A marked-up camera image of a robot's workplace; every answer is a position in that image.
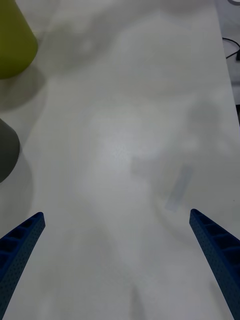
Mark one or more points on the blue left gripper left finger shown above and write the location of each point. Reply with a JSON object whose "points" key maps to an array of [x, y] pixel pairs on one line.
{"points": [[17, 255]]}

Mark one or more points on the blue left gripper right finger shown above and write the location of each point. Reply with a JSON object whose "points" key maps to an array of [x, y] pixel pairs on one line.
{"points": [[222, 257]]}

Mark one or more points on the grey plastic waste bin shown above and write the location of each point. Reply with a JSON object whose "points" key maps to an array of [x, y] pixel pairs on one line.
{"points": [[7, 152]]}

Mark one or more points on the yellow-green plastic waste bin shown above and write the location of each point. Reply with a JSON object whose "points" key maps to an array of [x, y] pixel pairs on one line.
{"points": [[13, 42]]}

